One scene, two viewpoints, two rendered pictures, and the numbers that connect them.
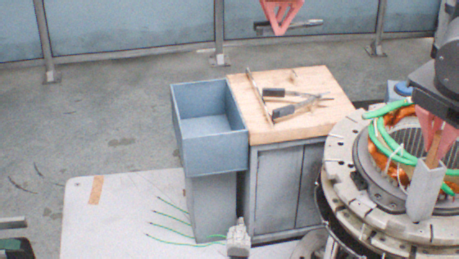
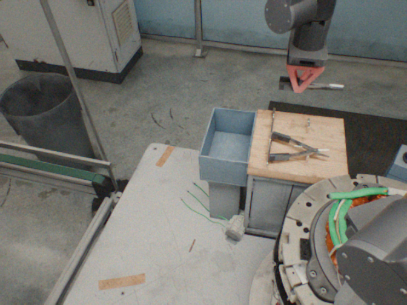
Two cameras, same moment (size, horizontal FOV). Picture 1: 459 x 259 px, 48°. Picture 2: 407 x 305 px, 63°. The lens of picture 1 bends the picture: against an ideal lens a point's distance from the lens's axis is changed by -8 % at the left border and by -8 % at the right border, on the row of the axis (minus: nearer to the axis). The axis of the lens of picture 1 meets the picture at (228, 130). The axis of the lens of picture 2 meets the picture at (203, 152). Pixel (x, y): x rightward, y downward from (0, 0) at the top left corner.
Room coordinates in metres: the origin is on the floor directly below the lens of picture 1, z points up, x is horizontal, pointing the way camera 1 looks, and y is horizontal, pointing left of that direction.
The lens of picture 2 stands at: (0.28, -0.15, 1.59)
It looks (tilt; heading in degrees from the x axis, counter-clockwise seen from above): 47 degrees down; 27
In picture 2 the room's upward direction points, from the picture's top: 3 degrees counter-clockwise
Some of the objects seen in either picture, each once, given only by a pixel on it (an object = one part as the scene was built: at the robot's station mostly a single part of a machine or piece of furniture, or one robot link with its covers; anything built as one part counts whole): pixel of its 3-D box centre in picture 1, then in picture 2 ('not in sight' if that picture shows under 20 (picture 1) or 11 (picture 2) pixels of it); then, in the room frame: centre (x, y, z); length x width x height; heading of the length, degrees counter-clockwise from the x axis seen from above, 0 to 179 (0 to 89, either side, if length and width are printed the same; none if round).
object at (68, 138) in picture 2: not in sight; (56, 132); (1.17, 1.26, 0.28); 0.38 x 0.37 x 0.56; 9
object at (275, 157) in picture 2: (283, 111); (278, 157); (0.74, -0.09, 1.09); 0.04 x 0.01 x 0.02; 117
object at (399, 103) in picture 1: (399, 106); (375, 195); (0.66, -0.26, 1.15); 0.15 x 0.04 x 0.02; 105
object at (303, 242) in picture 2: (358, 179); (304, 248); (0.56, -0.18, 1.10); 0.03 x 0.01 x 0.01; 15
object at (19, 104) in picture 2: not in sight; (49, 118); (1.17, 1.26, 0.39); 0.39 x 0.39 x 0.35
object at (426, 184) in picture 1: (425, 189); (355, 299); (0.49, -0.26, 1.14); 0.03 x 0.03 x 0.09; 15
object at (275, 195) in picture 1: (286, 162); (287, 183); (0.82, -0.11, 0.91); 0.19 x 0.19 x 0.26; 12
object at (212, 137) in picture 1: (208, 168); (228, 171); (0.79, 0.04, 0.92); 0.17 x 0.11 x 0.28; 12
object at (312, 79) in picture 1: (291, 101); (297, 144); (0.82, -0.11, 1.05); 0.20 x 0.19 x 0.02; 102
